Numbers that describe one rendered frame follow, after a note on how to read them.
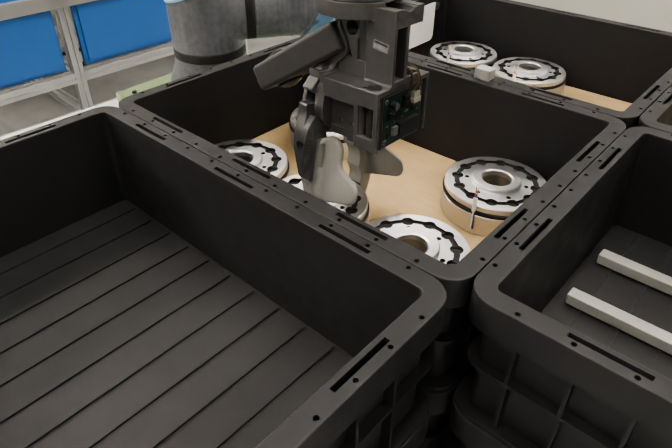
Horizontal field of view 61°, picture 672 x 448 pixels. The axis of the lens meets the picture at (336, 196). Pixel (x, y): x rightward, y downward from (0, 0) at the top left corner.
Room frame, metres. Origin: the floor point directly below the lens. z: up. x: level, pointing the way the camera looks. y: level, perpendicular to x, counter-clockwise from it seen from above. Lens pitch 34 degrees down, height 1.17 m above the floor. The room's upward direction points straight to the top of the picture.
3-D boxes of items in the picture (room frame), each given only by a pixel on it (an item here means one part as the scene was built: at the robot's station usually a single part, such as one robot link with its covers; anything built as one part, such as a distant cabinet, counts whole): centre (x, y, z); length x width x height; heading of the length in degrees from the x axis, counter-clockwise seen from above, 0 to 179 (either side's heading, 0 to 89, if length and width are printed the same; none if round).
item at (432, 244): (0.37, -0.06, 0.86); 0.05 x 0.05 x 0.01
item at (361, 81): (0.46, -0.02, 0.99); 0.09 x 0.08 x 0.12; 48
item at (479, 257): (0.50, -0.03, 0.92); 0.40 x 0.30 x 0.02; 48
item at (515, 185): (0.48, -0.16, 0.86); 0.05 x 0.05 x 0.01
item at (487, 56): (0.85, -0.20, 0.86); 0.10 x 0.10 x 0.01
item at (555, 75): (0.78, -0.28, 0.86); 0.10 x 0.10 x 0.01
